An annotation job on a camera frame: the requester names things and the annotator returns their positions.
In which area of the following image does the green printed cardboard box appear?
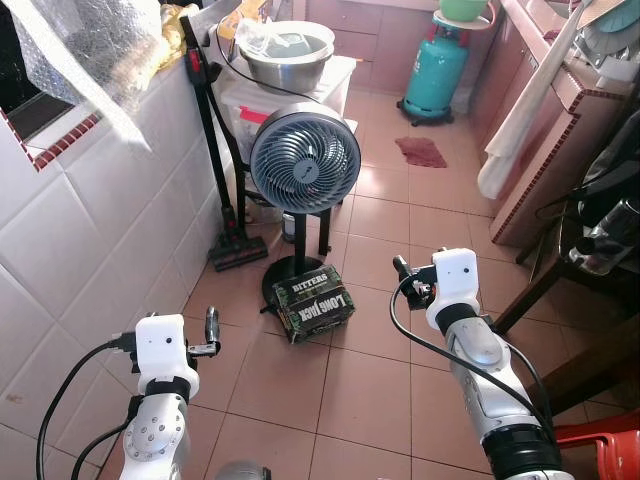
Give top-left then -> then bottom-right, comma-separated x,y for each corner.
272,265 -> 357,345

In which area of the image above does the red floor rag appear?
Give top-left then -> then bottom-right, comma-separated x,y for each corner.
395,136 -> 449,169

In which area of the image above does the clear bubble wrap sheet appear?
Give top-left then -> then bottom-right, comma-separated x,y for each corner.
0,0 -> 201,151

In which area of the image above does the yellow cloth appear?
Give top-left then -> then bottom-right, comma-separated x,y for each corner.
158,5 -> 199,71

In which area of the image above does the red plastic stool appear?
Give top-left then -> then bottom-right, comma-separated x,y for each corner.
555,410 -> 640,480

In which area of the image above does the grey standing fan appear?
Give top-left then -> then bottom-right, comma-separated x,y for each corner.
248,105 -> 363,311

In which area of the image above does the grey robot left leg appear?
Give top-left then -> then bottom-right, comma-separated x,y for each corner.
212,460 -> 273,480

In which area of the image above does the black bag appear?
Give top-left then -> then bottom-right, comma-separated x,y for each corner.
560,130 -> 640,276

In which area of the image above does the teal plate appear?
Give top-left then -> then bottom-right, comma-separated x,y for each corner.
580,0 -> 640,56

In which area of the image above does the white rolled sheet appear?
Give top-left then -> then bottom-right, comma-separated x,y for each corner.
478,0 -> 601,201

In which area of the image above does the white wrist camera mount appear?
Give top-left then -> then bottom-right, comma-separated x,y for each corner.
426,248 -> 481,333
133,314 -> 201,401

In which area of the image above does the dark wooden table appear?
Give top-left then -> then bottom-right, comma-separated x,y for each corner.
495,230 -> 640,416

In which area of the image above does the white plastic cabinet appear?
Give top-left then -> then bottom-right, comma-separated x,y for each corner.
215,55 -> 359,201

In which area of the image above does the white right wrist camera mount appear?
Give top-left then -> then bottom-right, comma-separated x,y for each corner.
426,248 -> 481,333

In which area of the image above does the teal gas cylinder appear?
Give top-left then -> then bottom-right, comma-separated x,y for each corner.
398,15 -> 471,126

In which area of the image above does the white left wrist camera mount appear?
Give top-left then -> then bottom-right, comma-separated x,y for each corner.
133,314 -> 201,401

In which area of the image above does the large steel basin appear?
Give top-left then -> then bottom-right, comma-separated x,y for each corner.
238,20 -> 337,91

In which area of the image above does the green plastic basin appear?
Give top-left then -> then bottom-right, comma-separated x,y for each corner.
437,0 -> 491,23

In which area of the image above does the black red stick vacuum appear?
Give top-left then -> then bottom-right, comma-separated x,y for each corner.
180,15 -> 269,273

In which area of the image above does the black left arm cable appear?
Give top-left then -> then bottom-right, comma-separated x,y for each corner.
36,338 -> 139,480

